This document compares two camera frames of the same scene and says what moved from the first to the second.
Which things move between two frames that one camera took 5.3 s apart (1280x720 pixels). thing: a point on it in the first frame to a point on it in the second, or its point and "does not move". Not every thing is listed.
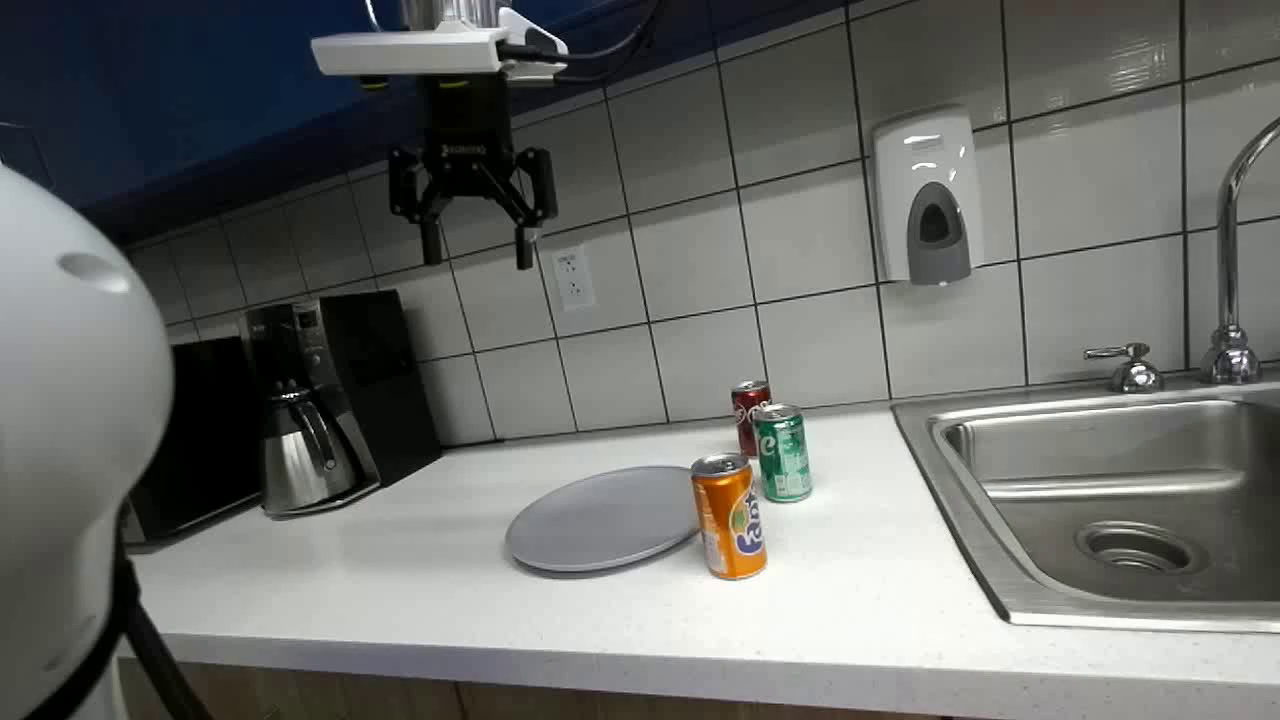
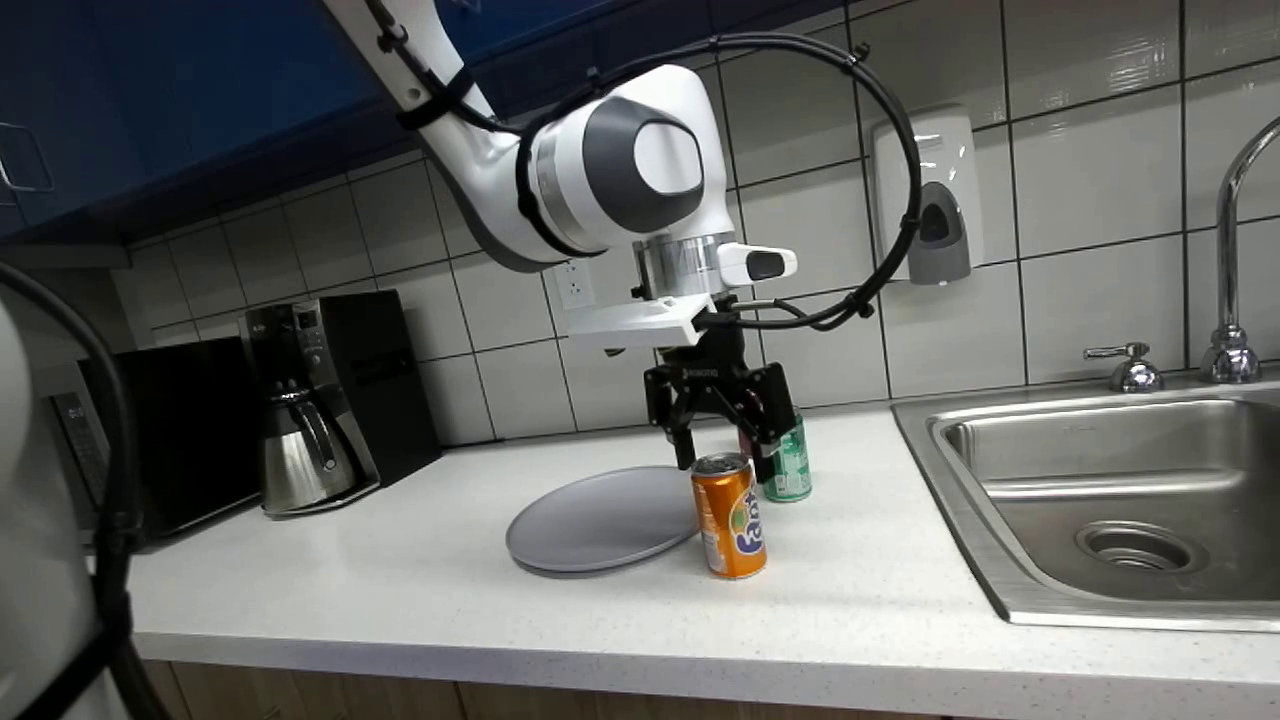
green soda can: x=786 y=452 does not move
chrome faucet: x=1235 y=357 does not move
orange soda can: x=729 y=515 does not move
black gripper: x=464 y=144 to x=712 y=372
